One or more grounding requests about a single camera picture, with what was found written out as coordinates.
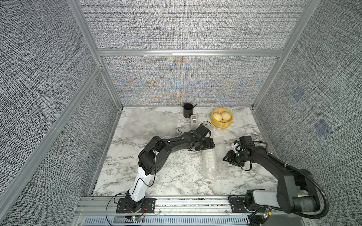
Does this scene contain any tall white ribbed vase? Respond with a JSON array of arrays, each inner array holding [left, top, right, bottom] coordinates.
[[202, 149, 218, 179]]

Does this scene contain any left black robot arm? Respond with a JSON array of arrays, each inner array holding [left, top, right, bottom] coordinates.
[[127, 125, 215, 203]]

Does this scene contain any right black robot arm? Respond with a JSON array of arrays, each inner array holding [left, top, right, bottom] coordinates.
[[223, 136, 321, 214]]

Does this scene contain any left bun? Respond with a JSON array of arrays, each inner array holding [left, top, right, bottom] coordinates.
[[213, 113, 222, 121]]

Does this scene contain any bun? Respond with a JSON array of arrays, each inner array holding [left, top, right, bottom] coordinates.
[[213, 113, 222, 121], [222, 112, 232, 121]]

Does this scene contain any yellow steamer basket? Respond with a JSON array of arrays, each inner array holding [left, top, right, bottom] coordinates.
[[211, 108, 233, 129]]

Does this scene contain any black cup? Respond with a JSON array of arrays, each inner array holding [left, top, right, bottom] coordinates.
[[183, 103, 198, 119]]

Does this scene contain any right bun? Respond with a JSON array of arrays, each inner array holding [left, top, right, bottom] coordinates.
[[222, 112, 232, 121]]

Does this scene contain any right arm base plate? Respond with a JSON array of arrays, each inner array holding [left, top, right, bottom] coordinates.
[[228, 196, 254, 213]]

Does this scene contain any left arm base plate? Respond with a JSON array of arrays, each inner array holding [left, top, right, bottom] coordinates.
[[116, 198, 156, 214]]

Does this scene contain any right black corrugated cable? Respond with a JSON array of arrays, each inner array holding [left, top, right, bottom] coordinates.
[[253, 140, 331, 219]]

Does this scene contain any aluminium front rail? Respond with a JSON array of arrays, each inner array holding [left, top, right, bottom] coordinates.
[[71, 196, 316, 226]]

